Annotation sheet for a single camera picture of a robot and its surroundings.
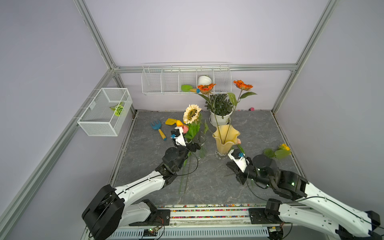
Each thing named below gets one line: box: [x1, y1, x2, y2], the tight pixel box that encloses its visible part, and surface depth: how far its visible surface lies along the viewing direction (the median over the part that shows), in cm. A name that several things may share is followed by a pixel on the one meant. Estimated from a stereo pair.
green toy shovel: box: [180, 84, 201, 93], surface depth 101 cm
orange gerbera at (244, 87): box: [223, 80, 258, 144], surface depth 79 cm
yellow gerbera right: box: [263, 143, 292, 160], surface depth 95 cm
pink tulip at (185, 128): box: [181, 124, 190, 134], surface depth 72 cm
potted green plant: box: [204, 93, 234, 126], surface depth 101 cm
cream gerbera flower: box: [183, 104, 202, 138], surface depth 64 cm
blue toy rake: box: [150, 119, 167, 141], surface depth 113 cm
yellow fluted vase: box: [212, 124, 241, 155], surface depth 86 cm
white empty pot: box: [198, 75, 212, 86], surface depth 95 cm
